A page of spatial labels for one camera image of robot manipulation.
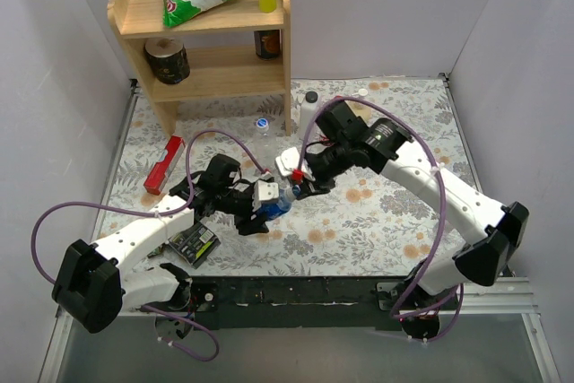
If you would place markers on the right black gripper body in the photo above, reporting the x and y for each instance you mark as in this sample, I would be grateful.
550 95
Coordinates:
314 172

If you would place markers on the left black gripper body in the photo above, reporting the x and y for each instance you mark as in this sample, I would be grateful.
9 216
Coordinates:
250 211

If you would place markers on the blue label water bottle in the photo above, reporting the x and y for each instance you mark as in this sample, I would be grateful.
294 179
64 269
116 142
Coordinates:
287 196

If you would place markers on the clear plastic bottle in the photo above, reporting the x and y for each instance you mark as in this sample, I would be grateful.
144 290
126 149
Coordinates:
266 148

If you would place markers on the blue white bottle cap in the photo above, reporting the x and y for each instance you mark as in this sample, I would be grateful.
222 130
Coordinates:
262 124

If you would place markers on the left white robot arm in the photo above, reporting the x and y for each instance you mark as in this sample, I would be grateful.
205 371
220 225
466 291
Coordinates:
96 281

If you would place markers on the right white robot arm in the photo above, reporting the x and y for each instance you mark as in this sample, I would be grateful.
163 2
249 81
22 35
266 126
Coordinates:
476 235

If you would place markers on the white bottle black cap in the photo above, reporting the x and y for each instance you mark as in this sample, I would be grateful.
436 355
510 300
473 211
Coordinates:
308 108

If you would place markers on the floral patterned table mat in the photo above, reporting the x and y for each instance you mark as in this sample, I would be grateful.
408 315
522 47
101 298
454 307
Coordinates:
366 226

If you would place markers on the red rectangular box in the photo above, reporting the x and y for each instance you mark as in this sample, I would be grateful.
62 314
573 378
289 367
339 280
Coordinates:
163 167

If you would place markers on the black green product box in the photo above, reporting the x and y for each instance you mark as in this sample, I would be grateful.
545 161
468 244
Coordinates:
195 244

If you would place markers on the dark can on shelf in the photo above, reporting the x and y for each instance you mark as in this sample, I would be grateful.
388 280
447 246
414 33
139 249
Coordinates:
267 44

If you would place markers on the wooden shelf unit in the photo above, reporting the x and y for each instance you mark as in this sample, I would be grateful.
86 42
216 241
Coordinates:
232 71

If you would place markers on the dark round canister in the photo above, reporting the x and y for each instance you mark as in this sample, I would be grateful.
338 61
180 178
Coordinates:
167 58

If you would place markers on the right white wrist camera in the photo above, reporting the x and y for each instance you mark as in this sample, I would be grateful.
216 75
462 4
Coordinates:
287 164

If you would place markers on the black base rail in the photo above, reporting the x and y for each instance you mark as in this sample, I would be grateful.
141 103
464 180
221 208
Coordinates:
219 302

